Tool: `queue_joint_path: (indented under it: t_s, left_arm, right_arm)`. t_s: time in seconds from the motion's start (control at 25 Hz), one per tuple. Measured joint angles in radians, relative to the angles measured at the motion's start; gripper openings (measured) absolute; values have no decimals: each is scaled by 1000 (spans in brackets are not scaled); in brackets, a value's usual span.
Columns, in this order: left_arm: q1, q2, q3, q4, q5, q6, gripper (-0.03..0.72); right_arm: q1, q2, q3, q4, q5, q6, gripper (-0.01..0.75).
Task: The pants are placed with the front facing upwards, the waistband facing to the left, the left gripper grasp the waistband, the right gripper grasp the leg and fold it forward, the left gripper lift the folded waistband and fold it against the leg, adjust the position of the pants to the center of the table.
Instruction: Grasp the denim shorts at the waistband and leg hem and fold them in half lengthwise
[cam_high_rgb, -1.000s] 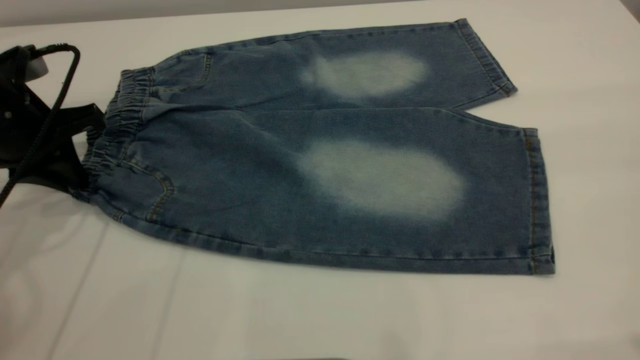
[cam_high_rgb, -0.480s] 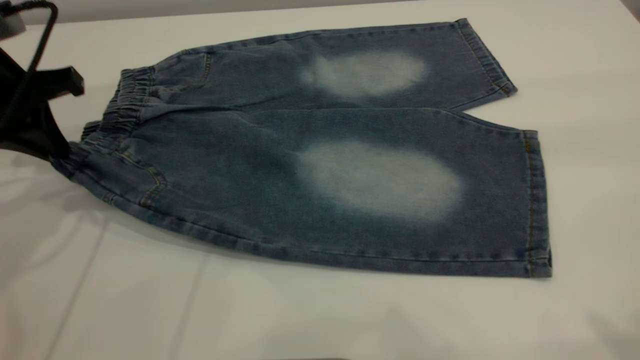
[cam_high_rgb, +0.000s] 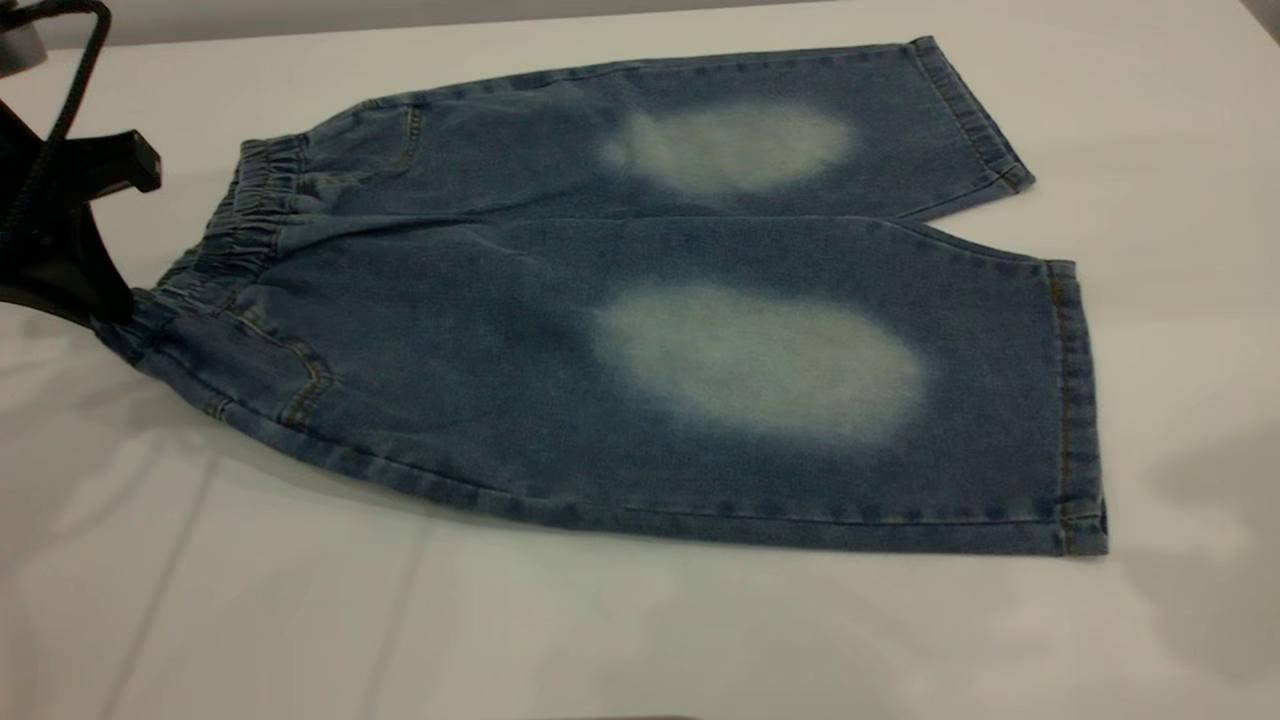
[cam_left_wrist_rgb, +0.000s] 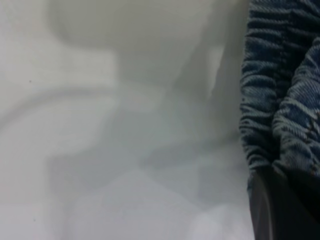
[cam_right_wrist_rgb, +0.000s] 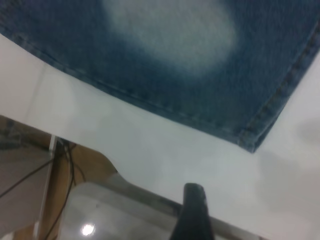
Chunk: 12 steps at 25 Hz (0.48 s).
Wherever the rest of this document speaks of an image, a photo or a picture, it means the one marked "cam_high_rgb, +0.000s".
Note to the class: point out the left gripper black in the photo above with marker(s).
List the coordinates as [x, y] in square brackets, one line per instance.
[25, 170]

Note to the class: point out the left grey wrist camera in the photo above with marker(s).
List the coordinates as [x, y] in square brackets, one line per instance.
[18, 45]

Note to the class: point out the blue denim pants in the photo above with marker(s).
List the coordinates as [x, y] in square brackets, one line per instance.
[480, 340]

